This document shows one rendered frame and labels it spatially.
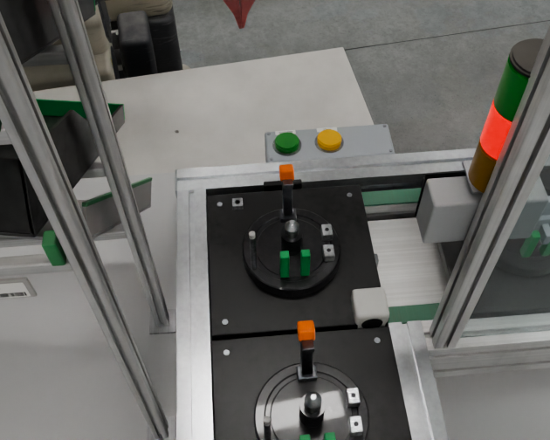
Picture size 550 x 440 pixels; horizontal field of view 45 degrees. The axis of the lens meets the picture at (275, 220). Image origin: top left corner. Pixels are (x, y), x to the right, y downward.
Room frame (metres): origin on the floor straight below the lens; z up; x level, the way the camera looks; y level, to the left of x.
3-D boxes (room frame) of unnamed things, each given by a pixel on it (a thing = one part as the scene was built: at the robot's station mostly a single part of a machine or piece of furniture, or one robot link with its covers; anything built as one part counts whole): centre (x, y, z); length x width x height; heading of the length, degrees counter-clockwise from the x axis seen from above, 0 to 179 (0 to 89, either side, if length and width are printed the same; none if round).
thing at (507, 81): (0.43, -0.22, 1.38); 0.05 x 0.05 x 0.05
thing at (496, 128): (0.43, -0.22, 1.33); 0.05 x 0.05 x 0.05
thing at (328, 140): (0.75, -0.09, 0.96); 0.04 x 0.04 x 0.02
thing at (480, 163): (0.43, -0.22, 1.28); 0.05 x 0.05 x 0.05
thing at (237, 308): (0.52, -0.02, 1.01); 0.24 x 0.24 x 0.13; 4
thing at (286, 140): (0.75, -0.02, 0.96); 0.04 x 0.04 x 0.02
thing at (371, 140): (0.75, -0.09, 0.93); 0.21 x 0.07 x 0.06; 94
